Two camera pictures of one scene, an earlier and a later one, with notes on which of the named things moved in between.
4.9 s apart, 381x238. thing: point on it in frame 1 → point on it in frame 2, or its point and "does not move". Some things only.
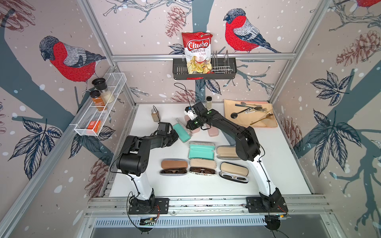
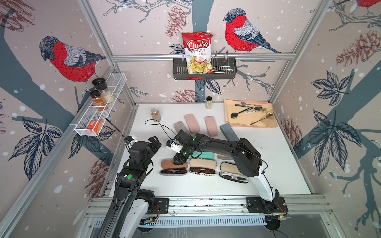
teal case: [201, 150] does not move
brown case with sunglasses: [173, 167] does not move
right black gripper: [188, 125] → [178, 161]
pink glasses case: [187, 118] does not move
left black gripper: [172, 131] → [154, 148]
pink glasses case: [213, 131] does not move
